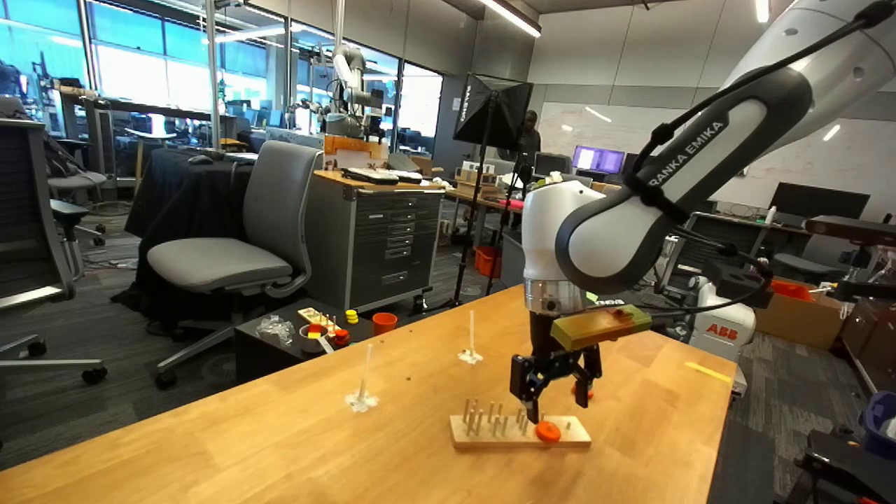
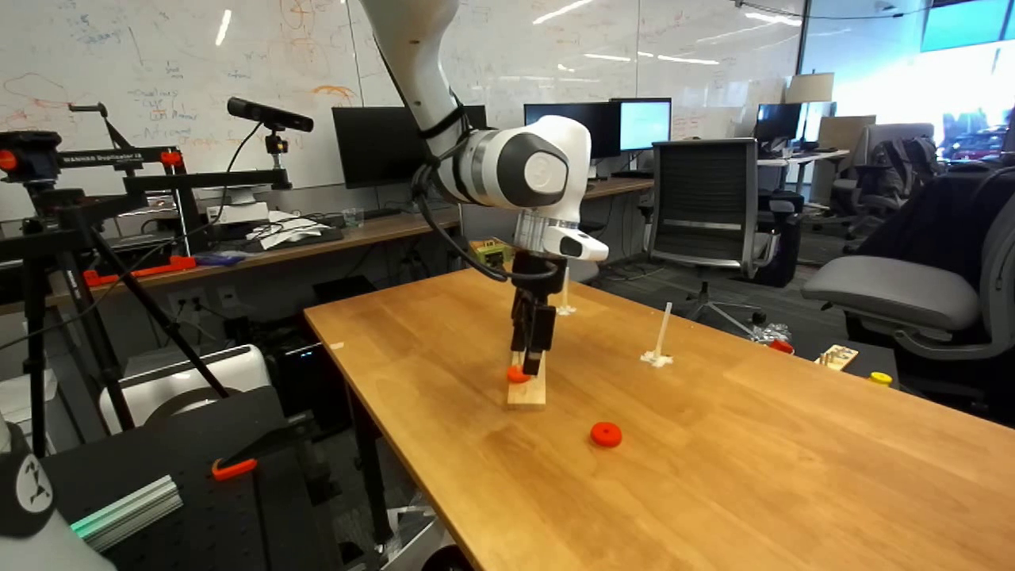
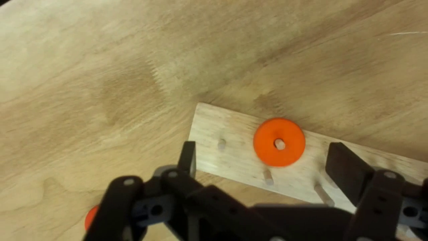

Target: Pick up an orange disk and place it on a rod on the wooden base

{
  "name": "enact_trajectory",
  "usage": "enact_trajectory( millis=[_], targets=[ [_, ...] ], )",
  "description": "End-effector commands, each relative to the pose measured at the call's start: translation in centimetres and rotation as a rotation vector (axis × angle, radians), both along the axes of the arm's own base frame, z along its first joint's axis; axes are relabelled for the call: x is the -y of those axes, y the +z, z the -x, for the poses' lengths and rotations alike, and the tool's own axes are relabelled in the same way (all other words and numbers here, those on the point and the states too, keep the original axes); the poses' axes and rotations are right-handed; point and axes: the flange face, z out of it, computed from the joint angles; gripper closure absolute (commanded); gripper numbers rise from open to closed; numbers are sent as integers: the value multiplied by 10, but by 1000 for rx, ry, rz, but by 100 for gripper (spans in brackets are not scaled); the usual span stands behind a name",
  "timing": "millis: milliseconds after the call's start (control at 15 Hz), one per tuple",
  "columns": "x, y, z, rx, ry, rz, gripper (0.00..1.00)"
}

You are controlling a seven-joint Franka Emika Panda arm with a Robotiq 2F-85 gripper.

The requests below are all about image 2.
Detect white machine housing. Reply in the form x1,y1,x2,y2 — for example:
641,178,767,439
95,340,277,437

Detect lit computer monitor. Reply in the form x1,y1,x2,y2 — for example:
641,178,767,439
608,95,674,155

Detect long wooden desk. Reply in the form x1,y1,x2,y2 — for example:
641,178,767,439
44,172,661,309

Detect black bar camera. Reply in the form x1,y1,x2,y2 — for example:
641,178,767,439
223,95,318,137

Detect black mesh office chair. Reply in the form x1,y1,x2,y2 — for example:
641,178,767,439
645,137,767,279

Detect black tripod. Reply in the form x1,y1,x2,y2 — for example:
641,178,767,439
0,127,230,458

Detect large black monitor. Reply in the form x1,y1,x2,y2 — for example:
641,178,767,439
329,102,491,191

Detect patterned wooden card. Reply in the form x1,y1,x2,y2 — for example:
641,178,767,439
811,341,859,375

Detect wall screen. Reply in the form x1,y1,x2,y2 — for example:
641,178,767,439
918,0,1015,56

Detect aluminium profile bar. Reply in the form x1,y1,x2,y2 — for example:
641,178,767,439
64,471,188,555

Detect lamp with beige shade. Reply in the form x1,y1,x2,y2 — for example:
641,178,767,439
782,68,839,144

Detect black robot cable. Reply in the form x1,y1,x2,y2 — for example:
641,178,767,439
410,155,524,285

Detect orange clamp handle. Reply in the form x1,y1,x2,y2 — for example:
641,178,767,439
207,452,263,485

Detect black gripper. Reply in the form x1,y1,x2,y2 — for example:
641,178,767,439
506,251,565,380

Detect white papers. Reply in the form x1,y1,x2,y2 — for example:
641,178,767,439
245,213,333,252

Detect wooden base with metal rods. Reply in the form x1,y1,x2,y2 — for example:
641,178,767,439
502,352,553,408

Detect black robot cart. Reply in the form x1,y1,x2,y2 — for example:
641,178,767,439
40,380,347,571

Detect small black monitor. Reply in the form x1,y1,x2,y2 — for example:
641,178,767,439
752,102,807,149

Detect black boom bar red knobs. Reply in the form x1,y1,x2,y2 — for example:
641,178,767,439
58,142,294,200

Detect black draped cloth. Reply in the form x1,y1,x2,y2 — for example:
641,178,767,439
859,169,1015,287

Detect grey office chair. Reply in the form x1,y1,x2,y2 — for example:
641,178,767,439
800,192,1015,368
453,200,601,285

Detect grey monitor back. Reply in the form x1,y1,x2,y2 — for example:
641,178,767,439
816,109,881,155

